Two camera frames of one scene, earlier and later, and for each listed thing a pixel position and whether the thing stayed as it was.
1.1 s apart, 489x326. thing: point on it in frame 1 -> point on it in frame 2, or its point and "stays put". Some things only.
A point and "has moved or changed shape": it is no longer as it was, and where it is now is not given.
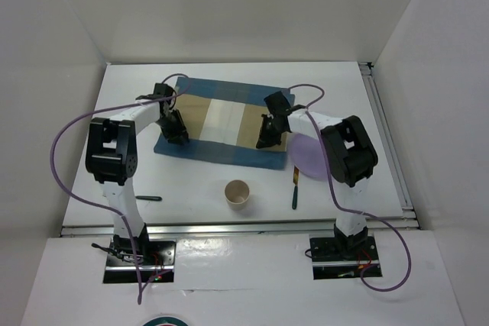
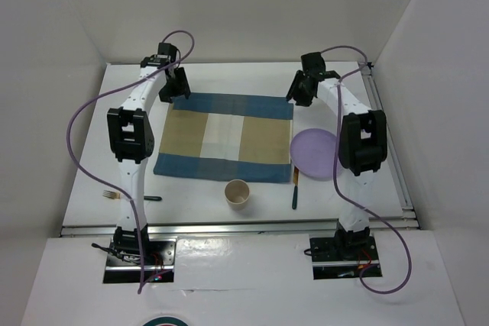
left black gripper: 180,130 -> 180,88
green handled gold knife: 296,176 stays put
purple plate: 306,155 stays put
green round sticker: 165,321 stays put
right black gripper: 265,140 -> 293,91
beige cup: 236,194 stays put
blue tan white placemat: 223,119 has moved or changed shape
